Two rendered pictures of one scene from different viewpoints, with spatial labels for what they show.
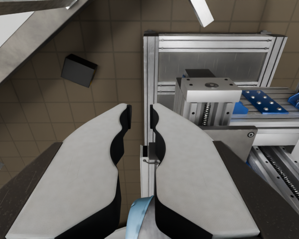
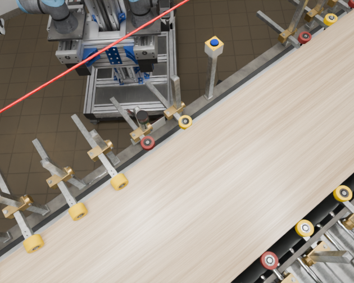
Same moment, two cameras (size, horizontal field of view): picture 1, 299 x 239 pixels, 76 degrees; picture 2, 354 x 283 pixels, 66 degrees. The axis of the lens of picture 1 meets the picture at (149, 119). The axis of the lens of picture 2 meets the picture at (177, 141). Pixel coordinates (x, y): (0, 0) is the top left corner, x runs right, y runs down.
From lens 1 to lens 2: 134 cm
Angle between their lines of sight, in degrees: 10
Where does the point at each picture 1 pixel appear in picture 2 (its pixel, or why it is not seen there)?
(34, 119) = not seen: hidden behind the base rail
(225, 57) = (121, 100)
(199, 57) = (139, 99)
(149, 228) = not seen: outside the picture
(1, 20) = not seen: hidden behind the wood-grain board
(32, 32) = (228, 83)
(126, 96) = (191, 77)
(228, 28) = (119, 124)
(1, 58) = (246, 72)
